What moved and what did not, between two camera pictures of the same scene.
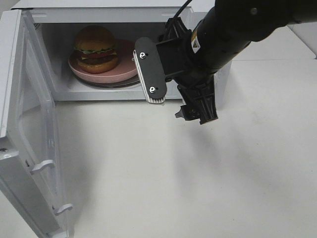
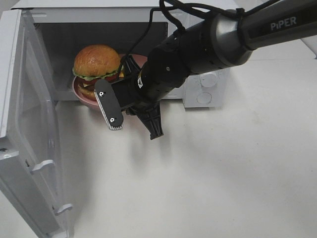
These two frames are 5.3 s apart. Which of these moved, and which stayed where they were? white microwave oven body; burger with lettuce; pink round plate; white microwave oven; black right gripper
Moved: burger with lettuce; black right gripper; pink round plate
Stayed: white microwave oven; white microwave oven body
